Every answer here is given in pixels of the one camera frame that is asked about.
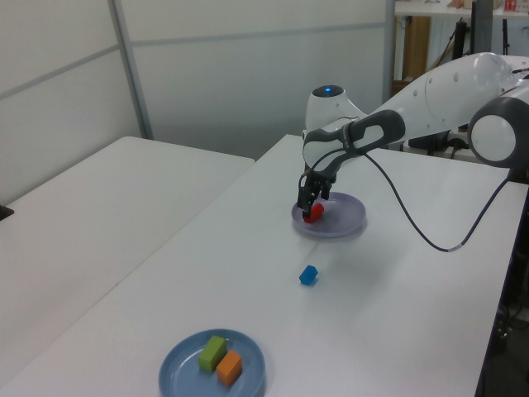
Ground purple plate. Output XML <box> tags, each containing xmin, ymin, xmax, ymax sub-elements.
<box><xmin>290</xmin><ymin>191</ymin><xmax>368</xmax><ymax>239</ymax></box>

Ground grey partition post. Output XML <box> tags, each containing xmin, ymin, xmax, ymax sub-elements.
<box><xmin>107</xmin><ymin>0</ymin><xmax>155</xmax><ymax>141</ymax></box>
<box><xmin>384</xmin><ymin>0</ymin><xmax>398</xmax><ymax>104</ymax></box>

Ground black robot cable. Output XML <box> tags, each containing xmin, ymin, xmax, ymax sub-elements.
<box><xmin>303</xmin><ymin>146</ymin><xmax>513</xmax><ymax>253</ymax></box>

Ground black stand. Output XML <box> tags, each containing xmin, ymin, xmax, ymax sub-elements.
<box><xmin>453</xmin><ymin>18</ymin><xmax>470</xmax><ymax>61</ymax></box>

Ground red cylinder block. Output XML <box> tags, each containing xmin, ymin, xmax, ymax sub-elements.
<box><xmin>303</xmin><ymin>202</ymin><xmax>326</xmax><ymax>224</ymax></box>

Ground blue plate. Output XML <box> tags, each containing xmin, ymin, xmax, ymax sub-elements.
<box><xmin>159</xmin><ymin>328</ymin><xmax>266</xmax><ymax>397</ymax></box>

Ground orange block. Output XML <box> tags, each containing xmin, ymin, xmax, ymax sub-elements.
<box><xmin>216</xmin><ymin>350</ymin><xmax>243</xmax><ymax>387</ymax></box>

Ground blue block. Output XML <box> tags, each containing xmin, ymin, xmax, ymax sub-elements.
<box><xmin>298</xmin><ymin>264</ymin><xmax>320</xmax><ymax>287</ymax></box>

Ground brown wooden cabinet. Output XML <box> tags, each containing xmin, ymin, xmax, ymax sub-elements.
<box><xmin>403</xmin><ymin>15</ymin><xmax>431</xmax><ymax>83</ymax></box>

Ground green block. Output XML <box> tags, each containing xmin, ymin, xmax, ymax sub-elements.
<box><xmin>198</xmin><ymin>335</ymin><xmax>228</xmax><ymax>372</ymax></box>

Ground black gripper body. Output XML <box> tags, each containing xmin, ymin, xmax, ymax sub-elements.
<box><xmin>301</xmin><ymin>168</ymin><xmax>336</xmax><ymax>189</ymax></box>

